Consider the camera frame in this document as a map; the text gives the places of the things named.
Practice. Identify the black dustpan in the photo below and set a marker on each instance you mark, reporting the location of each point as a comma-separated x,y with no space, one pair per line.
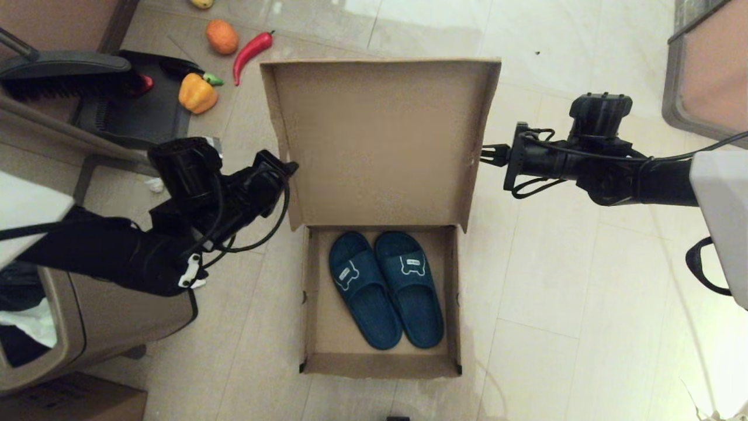
146,120

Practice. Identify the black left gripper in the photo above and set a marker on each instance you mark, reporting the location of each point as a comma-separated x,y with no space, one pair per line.
257,187

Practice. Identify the brown table with grey frame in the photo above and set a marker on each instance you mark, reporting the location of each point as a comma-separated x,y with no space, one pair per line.
52,23
713,76

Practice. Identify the black broom brush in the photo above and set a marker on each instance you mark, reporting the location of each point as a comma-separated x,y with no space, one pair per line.
64,65

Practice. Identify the white crumpled plastic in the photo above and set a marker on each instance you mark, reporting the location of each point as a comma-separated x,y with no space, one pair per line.
710,417

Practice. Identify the white tissue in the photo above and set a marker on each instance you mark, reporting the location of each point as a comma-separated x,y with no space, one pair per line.
32,324

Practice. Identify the closed brown cardboard carton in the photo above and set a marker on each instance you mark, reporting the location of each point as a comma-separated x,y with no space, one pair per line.
70,404

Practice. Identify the small red toy fruit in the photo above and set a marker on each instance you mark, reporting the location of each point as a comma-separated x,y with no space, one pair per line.
148,85

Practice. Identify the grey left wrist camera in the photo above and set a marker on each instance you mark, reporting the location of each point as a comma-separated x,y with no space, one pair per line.
213,143

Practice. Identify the dark toy eggplant green stem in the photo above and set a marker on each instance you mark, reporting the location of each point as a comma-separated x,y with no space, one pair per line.
213,79

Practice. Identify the yellow toy fruit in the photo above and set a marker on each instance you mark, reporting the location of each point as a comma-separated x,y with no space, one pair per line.
201,3

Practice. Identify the orange toy fruit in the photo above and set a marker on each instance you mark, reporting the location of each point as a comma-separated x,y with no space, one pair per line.
222,37

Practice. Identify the black bin liner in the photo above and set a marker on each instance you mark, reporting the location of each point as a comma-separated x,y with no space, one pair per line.
17,298

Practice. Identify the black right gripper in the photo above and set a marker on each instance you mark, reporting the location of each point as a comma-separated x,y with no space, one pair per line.
534,161

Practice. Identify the brown cardboard shoe box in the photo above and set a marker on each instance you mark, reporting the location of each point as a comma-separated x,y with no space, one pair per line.
380,146

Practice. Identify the red toy chili pepper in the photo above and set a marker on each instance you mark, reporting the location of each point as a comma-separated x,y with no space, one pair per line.
249,53

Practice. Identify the dark blue rubber slipper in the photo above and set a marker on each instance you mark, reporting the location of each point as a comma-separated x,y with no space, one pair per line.
365,298
415,292

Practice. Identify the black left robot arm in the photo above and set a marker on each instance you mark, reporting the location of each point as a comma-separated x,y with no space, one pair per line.
117,245

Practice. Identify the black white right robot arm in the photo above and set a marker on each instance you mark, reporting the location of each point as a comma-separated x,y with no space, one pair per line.
613,164

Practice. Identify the orange toy bell pepper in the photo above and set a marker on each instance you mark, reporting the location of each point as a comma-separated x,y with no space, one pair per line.
197,96

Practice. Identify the white crumpled paper wad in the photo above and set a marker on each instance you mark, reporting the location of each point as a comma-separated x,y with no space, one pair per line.
154,185

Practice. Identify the brown metal tube frame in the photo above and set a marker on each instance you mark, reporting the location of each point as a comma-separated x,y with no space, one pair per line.
58,126

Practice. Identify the brown trash bin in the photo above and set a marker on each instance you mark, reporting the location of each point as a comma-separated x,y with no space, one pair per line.
105,327

